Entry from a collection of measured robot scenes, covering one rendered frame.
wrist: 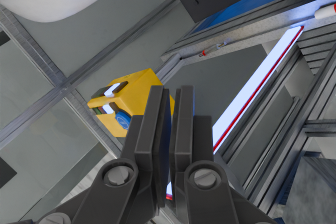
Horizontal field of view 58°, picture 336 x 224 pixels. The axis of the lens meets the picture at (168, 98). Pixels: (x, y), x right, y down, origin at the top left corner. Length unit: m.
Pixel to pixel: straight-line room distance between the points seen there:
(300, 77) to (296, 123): 0.69
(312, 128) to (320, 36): 0.52
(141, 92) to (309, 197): 0.34
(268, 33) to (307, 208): 0.31
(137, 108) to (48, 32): 0.56
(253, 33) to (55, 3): 0.42
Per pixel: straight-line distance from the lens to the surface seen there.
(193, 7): 0.48
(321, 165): 0.61
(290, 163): 1.04
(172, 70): 0.68
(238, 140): 1.18
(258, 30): 0.55
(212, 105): 1.33
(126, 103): 0.53
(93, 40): 1.08
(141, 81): 0.55
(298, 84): 1.79
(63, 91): 1.00
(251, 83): 0.41
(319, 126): 1.08
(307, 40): 1.51
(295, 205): 0.64
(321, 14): 0.48
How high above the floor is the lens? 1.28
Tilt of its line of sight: 30 degrees down
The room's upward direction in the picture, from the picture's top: 137 degrees counter-clockwise
